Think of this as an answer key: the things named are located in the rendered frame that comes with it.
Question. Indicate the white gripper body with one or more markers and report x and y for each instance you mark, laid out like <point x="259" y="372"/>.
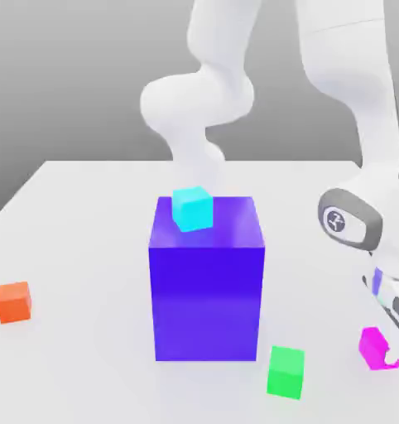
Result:
<point x="397" y="331"/>

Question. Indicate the small magenta cube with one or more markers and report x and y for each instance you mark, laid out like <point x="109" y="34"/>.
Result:
<point x="371" y="346"/>

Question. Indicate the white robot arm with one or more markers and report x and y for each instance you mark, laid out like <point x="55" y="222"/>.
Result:
<point x="226" y="86"/>

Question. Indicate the small green cube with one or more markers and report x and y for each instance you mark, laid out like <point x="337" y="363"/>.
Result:
<point x="285" y="372"/>

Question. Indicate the small cyan cube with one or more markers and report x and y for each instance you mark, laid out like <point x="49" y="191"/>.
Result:
<point x="193" y="209"/>

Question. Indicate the small orange cube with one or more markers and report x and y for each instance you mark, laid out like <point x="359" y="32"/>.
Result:
<point x="13" y="303"/>

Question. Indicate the large blue box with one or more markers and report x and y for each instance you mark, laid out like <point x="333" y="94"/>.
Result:
<point x="206" y="291"/>

